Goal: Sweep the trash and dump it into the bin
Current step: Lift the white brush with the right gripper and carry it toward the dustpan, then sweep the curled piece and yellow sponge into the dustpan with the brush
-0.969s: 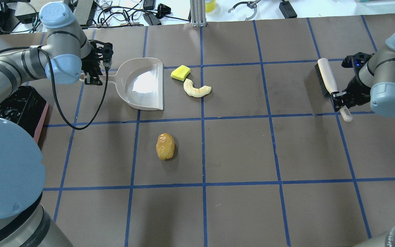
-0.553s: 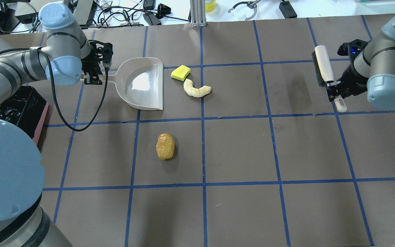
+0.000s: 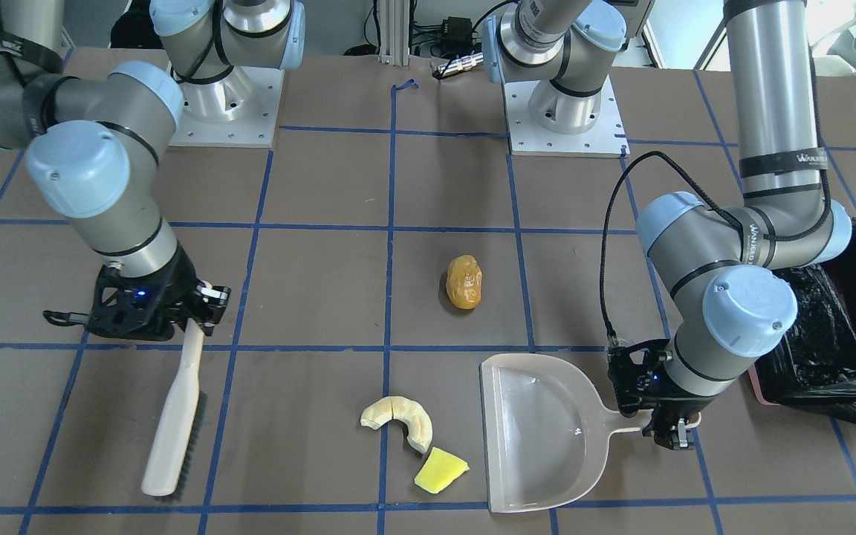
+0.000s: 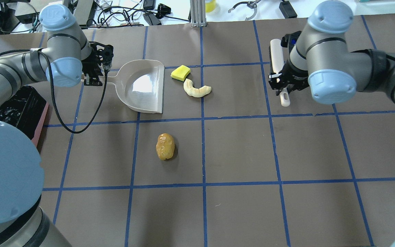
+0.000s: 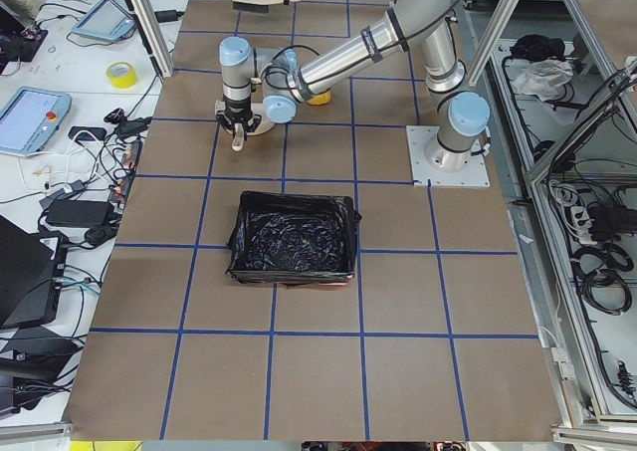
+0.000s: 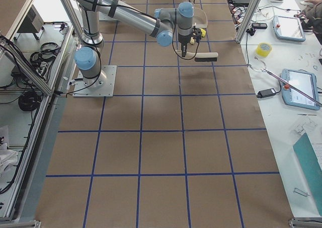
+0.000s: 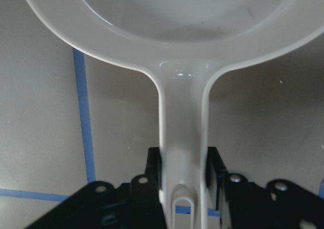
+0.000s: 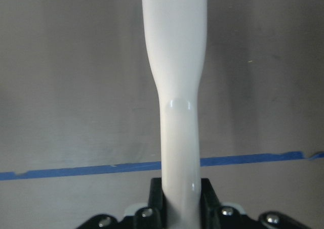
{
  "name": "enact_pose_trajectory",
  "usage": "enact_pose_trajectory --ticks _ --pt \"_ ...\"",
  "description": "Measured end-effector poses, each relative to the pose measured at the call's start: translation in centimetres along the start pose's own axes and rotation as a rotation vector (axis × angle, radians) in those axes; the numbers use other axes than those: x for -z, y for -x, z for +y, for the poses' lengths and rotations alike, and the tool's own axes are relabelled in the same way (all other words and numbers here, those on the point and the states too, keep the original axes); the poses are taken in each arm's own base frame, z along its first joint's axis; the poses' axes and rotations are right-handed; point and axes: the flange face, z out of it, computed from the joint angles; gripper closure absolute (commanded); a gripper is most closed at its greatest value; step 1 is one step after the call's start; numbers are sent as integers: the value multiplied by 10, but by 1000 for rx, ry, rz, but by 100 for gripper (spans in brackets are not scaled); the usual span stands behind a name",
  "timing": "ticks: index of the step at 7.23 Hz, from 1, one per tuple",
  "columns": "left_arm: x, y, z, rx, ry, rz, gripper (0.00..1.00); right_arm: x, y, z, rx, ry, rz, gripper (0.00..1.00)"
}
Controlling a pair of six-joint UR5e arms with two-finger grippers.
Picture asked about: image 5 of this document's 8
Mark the black lined trash bin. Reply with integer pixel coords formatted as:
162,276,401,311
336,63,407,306
226,191,361,287

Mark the black power adapter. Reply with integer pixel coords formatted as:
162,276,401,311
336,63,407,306
46,200,114,228

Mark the white crumpled cloth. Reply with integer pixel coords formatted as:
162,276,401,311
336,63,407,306
512,59,573,102

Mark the blue teach pendant near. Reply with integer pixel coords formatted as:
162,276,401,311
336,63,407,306
1,87,72,156

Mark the yellow tape roll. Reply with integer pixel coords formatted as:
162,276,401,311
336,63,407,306
106,62,138,89

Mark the aluminium frame post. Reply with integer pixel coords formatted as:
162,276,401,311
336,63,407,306
124,0,174,78

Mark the black dustpan-side gripper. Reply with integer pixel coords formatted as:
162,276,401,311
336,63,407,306
215,0,290,140

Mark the orange trash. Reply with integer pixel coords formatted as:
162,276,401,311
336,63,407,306
307,91,332,107

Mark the silver robot arm near bin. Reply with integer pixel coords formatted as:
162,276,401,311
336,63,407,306
215,0,466,151

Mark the blue teach pendant far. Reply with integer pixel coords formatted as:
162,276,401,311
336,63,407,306
71,0,135,43

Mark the blue teach pendant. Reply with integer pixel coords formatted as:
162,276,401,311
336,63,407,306
71,0,135,43
1,87,72,156

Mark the beige hand brush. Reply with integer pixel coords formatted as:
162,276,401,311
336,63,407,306
232,0,302,14

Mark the beige dustpan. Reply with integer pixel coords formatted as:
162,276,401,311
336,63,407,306
214,100,275,151

